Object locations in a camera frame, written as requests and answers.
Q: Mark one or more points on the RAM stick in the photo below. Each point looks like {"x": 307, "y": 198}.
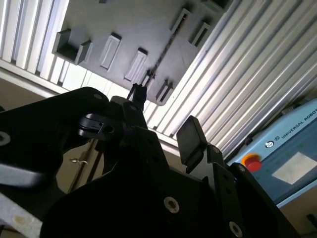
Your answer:
{"x": 165, "y": 49}

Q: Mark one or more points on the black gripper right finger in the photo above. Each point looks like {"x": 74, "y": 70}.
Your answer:
{"x": 190, "y": 141}

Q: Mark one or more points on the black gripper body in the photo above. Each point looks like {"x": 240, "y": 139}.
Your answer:
{"x": 138, "y": 205}

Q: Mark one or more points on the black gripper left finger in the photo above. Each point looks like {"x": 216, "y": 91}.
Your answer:
{"x": 37, "y": 129}

